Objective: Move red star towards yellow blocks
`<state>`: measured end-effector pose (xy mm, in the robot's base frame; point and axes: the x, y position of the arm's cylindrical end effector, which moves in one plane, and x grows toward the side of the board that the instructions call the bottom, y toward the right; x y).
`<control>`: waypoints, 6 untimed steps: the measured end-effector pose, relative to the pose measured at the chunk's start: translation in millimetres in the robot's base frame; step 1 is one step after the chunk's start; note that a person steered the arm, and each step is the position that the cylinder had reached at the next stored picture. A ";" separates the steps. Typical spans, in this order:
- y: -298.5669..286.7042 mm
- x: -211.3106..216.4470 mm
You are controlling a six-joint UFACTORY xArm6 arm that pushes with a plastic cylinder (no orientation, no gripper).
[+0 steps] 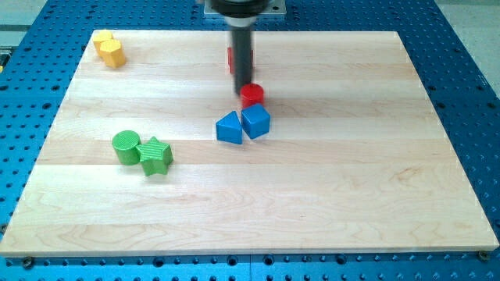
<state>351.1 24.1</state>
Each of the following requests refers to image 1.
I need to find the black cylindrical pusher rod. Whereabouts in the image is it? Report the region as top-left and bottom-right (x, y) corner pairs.
(230, 27), (253, 94)

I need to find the green cylinder block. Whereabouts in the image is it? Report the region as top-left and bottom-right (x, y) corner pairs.
(112, 130), (141, 165)

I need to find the red star block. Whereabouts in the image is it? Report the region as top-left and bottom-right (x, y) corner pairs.
(227, 47), (254, 74)

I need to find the yellow hexagon block front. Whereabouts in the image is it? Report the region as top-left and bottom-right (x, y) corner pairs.
(100, 39), (126, 69)

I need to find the yellow block rear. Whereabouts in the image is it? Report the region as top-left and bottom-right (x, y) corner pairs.
(92, 30), (113, 57)

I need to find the red cylinder block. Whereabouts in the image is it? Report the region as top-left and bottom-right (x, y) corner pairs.
(240, 84), (265, 108)

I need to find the blue cube block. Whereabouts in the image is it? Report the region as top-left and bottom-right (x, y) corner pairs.
(241, 104), (270, 139)

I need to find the green star block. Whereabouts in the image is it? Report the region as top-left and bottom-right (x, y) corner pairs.
(136, 137), (173, 176)

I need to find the blue triangle block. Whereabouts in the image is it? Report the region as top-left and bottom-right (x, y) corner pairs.
(216, 111), (242, 144)

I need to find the wooden board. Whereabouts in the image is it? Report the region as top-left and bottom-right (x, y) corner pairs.
(1, 30), (498, 257)

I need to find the grey metal mounting plate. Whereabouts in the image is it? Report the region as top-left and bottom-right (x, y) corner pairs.
(203, 0), (287, 20)

